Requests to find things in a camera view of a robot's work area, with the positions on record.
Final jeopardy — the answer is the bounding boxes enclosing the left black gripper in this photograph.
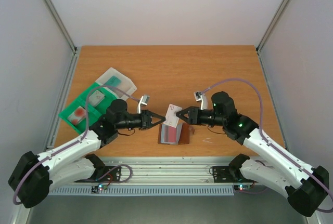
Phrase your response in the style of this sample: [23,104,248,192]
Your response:
[117,110,166,130]

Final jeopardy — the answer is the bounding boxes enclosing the white patterned credit card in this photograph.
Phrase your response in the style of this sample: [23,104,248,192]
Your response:
[163,104,183,128]

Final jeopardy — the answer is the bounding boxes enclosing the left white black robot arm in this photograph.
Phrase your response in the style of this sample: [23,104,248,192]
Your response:
[8,99,165,208]

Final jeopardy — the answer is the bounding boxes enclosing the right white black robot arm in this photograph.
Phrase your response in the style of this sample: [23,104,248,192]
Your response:
[176,91,331,217]

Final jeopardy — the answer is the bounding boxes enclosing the teal card in bin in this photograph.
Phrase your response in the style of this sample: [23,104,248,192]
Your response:
[105,76,121,87]

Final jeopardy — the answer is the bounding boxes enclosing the red spotted card in tray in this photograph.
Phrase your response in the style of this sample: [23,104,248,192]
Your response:
[67,106,86,126]

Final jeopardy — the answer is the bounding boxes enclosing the white translucent plastic bin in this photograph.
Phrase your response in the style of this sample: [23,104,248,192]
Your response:
[95,68,137,100]

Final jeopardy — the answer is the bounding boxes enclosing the green plastic compartment tray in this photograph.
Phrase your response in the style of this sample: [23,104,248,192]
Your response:
[58,82,123,135]

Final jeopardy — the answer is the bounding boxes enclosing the left controller board with leds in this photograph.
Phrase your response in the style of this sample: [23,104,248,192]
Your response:
[91,185,108,193]

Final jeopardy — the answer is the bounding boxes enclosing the controller board with leds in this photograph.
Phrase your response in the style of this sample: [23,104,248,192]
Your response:
[91,185,108,193]
[234,183,255,191]

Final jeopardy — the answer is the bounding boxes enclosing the right controller board with leds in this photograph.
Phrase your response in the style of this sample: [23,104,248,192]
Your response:
[234,183,255,191]

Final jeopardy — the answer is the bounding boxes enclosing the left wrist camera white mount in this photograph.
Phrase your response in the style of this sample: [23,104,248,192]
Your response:
[137,95,150,114]

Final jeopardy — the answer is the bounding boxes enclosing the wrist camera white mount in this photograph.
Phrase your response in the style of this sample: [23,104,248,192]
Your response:
[194,91,208,110]
[137,95,150,114]

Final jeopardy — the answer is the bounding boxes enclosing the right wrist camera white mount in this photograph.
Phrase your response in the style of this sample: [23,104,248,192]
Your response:
[194,91,208,110]

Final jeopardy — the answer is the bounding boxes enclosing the aluminium frame rail front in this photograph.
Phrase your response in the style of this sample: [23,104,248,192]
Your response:
[23,156,294,185]

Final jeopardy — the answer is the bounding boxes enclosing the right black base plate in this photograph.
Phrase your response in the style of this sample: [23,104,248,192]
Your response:
[209,166,253,183]

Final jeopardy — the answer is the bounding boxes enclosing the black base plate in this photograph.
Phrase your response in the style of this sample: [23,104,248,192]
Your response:
[209,166,253,183]
[75,166,121,183]

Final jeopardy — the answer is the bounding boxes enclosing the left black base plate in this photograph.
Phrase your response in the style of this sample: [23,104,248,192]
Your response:
[75,166,121,183]

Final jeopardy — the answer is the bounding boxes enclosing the grey slotted cable duct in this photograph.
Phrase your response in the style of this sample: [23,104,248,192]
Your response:
[49,185,234,197]

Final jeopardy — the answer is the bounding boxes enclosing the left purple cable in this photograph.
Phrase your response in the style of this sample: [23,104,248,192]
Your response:
[12,85,143,206]

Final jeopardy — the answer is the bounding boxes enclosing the right aluminium corner post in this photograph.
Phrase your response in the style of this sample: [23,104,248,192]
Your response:
[256,0,291,56]

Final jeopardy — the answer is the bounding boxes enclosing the aluminium corner post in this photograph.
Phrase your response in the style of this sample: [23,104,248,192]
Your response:
[43,0,77,54]
[256,0,291,56]

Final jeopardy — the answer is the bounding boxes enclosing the left aluminium corner post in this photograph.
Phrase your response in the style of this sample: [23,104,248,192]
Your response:
[43,0,77,54]

